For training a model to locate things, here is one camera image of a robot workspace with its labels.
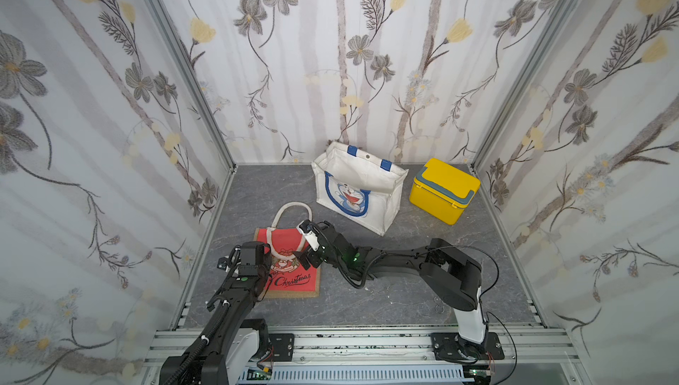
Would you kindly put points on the white Doraemon canvas bag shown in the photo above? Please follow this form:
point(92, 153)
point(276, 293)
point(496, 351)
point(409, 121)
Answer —
point(359, 186)

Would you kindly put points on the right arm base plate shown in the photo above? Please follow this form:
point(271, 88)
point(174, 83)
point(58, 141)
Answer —
point(451, 347)

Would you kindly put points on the aluminium mounting rail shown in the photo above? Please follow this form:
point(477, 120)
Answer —
point(405, 354)

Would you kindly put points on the red jute Christmas bag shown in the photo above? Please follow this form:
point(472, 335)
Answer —
point(289, 279)

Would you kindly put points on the yellow cooler box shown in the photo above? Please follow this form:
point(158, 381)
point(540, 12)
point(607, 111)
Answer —
point(443, 191)

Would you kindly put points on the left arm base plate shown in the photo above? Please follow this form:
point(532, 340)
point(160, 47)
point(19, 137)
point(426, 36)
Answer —
point(280, 348)

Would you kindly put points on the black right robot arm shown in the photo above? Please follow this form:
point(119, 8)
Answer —
point(454, 276)

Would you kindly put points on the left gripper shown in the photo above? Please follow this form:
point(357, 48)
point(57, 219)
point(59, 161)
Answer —
point(267, 259)

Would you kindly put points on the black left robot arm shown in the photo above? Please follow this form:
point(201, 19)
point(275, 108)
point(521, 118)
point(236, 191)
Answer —
point(205, 360)

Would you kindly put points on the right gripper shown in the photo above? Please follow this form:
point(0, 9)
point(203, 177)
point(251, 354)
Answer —
point(314, 252)

